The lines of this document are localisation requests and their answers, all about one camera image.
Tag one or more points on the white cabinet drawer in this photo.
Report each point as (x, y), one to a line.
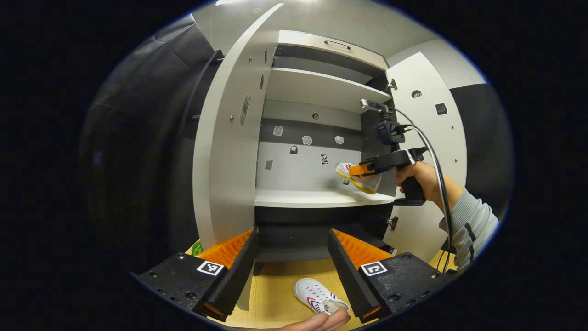
(312, 43)

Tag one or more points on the black backdrop cloth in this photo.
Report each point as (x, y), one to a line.
(138, 161)
(487, 138)

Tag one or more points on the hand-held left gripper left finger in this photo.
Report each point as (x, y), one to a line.
(236, 280)

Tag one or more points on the green object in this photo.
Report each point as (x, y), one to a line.
(196, 248)

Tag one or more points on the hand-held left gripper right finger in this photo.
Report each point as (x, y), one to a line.
(351, 280)

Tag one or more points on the white cabinet door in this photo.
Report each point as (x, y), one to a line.
(452, 133)
(220, 161)

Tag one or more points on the white shoe cabinet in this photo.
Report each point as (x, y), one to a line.
(317, 87)

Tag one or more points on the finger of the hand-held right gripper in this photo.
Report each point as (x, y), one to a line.
(365, 170)

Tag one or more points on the white canvas shoe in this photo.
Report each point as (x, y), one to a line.
(363, 185)
(312, 292)

